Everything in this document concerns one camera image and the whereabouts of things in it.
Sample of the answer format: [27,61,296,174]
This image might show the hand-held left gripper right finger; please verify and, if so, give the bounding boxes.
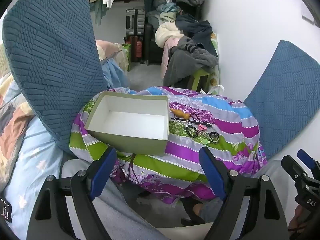
[199,146,290,240]

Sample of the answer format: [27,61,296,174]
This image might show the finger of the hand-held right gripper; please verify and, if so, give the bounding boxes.
[297,149,320,178]
[281,155,310,183]

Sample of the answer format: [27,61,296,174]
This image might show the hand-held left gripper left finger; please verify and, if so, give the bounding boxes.
[26,146,118,240]

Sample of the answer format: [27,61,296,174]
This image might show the black rhinestone hair clip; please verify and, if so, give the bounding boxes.
[172,117,213,127]

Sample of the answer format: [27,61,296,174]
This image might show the grey-green cardboard box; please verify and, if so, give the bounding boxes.
[84,91,170,157]

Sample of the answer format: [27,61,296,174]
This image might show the person's right hand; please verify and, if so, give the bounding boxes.
[289,205,316,233]

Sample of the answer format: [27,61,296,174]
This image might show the striped floral cloth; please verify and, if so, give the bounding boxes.
[69,86,268,204]

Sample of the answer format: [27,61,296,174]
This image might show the black slipper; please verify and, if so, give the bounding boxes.
[180,197,208,227]

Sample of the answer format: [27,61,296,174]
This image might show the small blue textured chair back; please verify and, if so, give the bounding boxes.
[244,40,320,160]

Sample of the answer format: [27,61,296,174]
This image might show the light blue bedsheet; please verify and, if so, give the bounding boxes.
[2,116,75,232]

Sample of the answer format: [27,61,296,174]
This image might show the green plastic stool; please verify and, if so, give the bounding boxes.
[187,67,213,92]

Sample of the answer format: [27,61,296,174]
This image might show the blue sheet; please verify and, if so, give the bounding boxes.
[101,59,129,89]

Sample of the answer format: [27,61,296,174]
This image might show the black label tag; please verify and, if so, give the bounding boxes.
[0,197,13,223]

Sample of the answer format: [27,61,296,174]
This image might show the patchwork quilt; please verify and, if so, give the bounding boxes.
[0,44,35,188]

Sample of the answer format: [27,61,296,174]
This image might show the grey fleece blanket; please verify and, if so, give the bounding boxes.
[162,36,219,87]

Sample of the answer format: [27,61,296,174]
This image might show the cream floral pillow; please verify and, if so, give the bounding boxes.
[99,48,130,64]

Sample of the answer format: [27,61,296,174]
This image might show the green shopping bag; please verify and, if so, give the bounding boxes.
[122,44,132,72]

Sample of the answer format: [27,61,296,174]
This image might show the pink pillow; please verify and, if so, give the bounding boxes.
[96,40,121,54]

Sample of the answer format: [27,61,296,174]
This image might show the red suitcase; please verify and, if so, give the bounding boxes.
[125,35,145,63]

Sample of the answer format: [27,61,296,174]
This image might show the large blue textured chair back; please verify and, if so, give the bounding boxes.
[2,0,108,155]

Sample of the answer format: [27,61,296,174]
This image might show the black suitcase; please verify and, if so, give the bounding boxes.
[144,24,163,65]

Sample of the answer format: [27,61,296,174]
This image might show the dark navy garment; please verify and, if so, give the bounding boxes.
[175,14,218,55]

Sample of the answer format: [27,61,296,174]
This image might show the cream jacket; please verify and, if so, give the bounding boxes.
[155,22,184,47]

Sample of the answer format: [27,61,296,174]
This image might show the grey suitcase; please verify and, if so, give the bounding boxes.
[125,9,146,36]

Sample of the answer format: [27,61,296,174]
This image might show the pile of clothes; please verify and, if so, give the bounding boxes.
[146,0,206,28]

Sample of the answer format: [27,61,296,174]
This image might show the black bead bracelet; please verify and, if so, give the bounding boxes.
[184,126,199,138]

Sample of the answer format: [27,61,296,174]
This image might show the white ribbon handle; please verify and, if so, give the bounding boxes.
[200,85,226,95]

